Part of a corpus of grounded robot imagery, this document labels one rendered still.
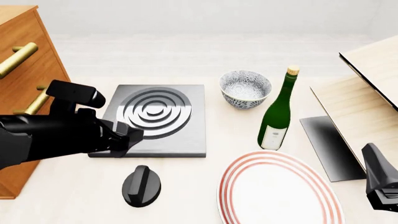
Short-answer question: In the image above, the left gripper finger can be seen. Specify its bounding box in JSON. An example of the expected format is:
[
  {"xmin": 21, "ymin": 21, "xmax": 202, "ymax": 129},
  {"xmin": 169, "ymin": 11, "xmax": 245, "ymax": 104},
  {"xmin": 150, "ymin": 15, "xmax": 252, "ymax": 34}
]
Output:
[
  {"xmin": 116, "ymin": 121, "xmax": 145, "ymax": 157},
  {"xmin": 107, "ymin": 137, "xmax": 126, "ymax": 159}
]

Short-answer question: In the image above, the flat stove plate with rings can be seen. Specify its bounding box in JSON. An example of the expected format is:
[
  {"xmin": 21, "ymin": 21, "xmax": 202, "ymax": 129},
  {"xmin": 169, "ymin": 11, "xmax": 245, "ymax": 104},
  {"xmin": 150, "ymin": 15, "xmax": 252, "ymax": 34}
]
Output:
[{"xmin": 87, "ymin": 84, "xmax": 207, "ymax": 159}]

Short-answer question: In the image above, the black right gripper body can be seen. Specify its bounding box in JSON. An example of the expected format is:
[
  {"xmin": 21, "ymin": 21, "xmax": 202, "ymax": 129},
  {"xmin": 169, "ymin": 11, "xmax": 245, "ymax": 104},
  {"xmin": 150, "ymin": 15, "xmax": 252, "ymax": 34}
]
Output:
[{"xmin": 365, "ymin": 183, "xmax": 398, "ymax": 213}]

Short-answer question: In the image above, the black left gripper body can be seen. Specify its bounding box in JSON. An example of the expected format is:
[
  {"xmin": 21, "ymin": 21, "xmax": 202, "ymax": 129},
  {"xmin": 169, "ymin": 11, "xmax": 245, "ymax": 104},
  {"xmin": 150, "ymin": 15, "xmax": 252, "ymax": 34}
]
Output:
[{"xmin": 91, "ymin": 116, "xmax": 129, "ymax": 155}]

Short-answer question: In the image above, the green wine bottle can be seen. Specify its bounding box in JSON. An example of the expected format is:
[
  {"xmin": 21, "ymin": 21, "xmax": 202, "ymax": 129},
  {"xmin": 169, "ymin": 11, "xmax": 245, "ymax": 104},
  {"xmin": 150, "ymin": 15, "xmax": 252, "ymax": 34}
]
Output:
[{"xmin": 257, "ymin": 65, "xmax": 301, "ymax": 151}]

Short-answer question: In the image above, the wooden cabinet drawer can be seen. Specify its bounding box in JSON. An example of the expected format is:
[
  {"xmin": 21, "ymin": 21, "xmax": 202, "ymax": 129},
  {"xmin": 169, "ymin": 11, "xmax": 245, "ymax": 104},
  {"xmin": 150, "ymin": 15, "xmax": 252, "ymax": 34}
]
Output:
[
  {"xmin": 0, "ymin": 10, "xmax": 56, "ymax": 78},
  {"xmin": 0, "ymin": 46, "xmax": 72, "ymax": 118}
]

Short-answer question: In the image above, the round black stove knob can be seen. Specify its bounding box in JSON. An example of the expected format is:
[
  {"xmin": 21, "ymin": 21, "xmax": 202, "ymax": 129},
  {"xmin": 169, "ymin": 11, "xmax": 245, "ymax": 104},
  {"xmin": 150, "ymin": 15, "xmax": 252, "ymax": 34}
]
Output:
[{"xmin": 121, "ymin": 164, "xmax": 162, "ymax": 208}]

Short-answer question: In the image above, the white plate with red rings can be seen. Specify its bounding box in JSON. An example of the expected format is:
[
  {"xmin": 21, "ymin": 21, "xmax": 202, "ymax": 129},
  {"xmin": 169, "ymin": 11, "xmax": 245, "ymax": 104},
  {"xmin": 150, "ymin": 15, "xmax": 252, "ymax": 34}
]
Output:
[{"xmin": 216, "ymin": 149, "xmax": 346, "ymax": 224}]

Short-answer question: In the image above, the wooden cabinet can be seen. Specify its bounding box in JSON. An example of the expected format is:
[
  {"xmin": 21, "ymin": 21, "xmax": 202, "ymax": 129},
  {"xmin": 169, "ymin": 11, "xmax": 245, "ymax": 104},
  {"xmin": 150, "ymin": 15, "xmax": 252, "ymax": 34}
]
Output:
[{"xmin": 0, "ymin": 5, "xmax": 72, "ymax": 200}]

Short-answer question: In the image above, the brass drawer handle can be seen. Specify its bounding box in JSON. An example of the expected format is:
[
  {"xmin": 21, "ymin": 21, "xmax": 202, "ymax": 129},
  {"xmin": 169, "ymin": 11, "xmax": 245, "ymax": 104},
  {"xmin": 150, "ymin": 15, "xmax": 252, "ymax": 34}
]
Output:
[
  {"xmin": 0, "ymin": 42, "xmax": 39, "ymax": 80},
  {"xmin": 12, "ymin": 85, "xmax": 52, "ymax": 116}
]

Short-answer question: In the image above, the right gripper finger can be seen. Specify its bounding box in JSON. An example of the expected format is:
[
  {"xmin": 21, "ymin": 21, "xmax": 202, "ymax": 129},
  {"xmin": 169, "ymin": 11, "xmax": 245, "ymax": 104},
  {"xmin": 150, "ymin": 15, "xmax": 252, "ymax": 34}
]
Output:
[{"xmin": 361, "ymin": 142, "xmax": 398, "ymax": 190}]

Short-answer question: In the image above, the patterned blue white bowl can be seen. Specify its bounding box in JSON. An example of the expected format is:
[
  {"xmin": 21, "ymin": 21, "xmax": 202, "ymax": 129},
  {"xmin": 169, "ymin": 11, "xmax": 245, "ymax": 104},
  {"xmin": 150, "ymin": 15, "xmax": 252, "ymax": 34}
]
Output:
[{"xmin": 219, "ymin": 70, "xmax": 273, "ymax": 110}]

